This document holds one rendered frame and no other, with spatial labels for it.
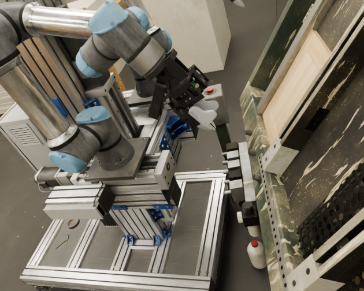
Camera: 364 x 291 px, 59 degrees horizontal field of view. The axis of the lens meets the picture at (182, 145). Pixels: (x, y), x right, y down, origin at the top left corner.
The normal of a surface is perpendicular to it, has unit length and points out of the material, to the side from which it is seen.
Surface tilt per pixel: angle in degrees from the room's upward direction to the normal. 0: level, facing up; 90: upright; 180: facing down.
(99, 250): 0
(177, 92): 90
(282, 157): 90
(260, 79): 90
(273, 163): 90
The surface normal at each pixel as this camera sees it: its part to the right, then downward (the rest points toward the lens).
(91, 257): -0.30, -0.73
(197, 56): -0.21, 0.68
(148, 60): 0.14, 0.40
